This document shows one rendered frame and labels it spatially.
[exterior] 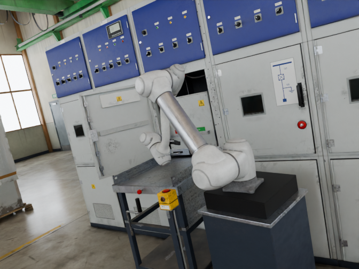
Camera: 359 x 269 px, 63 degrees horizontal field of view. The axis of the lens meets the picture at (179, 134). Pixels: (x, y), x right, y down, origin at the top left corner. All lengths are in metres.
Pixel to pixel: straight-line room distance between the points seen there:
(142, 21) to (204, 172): 1.67
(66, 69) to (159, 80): 2.04
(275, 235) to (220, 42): 1.40
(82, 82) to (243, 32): 1.86
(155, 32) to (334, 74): 1.42
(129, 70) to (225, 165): 1.65
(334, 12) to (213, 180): 1.25
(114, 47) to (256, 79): 1.42
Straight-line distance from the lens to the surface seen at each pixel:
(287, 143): 2.19
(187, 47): 2.42
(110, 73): 3.00
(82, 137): 3.54
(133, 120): 2.68
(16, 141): 13.71
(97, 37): 3.10
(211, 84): 2.35
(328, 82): 2.07
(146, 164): 2.52
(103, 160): 2.62
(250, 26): 2.20
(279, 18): 2.14
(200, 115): 2.49
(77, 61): 3.38
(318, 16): 2.09
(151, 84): 1.61
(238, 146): 1.55
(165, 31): 2.55
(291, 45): 2.12
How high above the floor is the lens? 1.42
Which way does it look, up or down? 8 degrees down
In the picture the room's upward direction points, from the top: 12 degrees counter-clockwise
